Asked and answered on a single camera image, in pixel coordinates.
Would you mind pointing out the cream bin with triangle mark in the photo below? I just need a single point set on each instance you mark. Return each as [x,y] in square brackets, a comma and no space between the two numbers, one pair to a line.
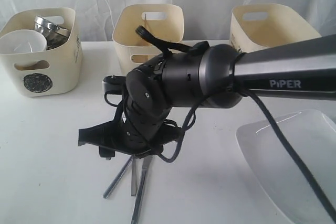
[164,21]

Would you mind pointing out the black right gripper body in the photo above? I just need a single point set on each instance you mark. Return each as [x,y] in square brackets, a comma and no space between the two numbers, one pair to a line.
[144,131]

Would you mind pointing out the steel fork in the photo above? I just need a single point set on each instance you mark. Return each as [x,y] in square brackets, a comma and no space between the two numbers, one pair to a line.
[134,184]

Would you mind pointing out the cream bin with circle mark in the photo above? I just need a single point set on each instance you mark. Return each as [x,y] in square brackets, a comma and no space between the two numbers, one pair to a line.
[49,72]

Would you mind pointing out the cream bin with square mark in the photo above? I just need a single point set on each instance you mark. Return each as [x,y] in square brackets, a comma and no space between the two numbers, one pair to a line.
[260,26]

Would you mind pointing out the white rectangular plate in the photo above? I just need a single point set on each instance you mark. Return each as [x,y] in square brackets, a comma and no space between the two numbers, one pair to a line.
[312,135]

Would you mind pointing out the steel table knife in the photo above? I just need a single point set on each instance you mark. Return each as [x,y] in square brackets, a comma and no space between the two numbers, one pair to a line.
[139,196]

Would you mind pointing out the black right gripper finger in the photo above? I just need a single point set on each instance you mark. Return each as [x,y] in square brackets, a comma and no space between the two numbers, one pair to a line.
[99,135]

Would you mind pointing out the steel spoon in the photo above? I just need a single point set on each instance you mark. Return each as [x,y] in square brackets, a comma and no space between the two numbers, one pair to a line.
[115,181]

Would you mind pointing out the wooden chopstick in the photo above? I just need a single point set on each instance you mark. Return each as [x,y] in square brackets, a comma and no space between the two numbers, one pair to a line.
[145,21]

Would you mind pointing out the white ceramic bowl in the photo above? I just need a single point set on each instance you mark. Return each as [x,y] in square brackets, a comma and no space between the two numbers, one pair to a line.
[23,41]

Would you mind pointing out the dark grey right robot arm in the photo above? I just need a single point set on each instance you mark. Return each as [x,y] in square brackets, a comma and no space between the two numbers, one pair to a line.
[209,77]

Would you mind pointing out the stainless steel bowl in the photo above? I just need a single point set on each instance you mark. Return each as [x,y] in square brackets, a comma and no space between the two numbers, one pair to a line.
[54,34]

